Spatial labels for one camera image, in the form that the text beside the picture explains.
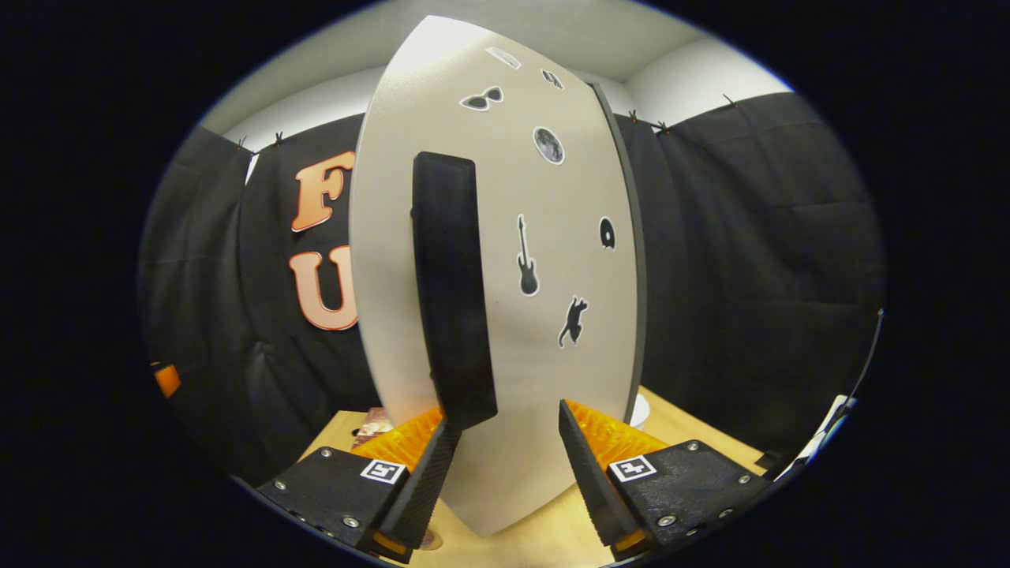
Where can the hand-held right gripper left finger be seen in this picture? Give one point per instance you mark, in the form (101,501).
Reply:
(426,493)

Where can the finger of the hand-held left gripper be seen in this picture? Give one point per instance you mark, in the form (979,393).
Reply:
(166,381)

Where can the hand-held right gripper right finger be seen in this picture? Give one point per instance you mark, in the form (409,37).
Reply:
(592,481)

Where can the round brown coaster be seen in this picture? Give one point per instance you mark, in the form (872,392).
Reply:
(431,540)

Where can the beige cabinet door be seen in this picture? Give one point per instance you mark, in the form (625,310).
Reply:
(544,379)

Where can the brown cover book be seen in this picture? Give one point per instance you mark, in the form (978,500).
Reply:
(371,432)

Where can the white round object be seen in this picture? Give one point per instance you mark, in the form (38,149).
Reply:
(641,410)

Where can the black backdrop cloth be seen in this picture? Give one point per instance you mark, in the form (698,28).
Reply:
(750,276)

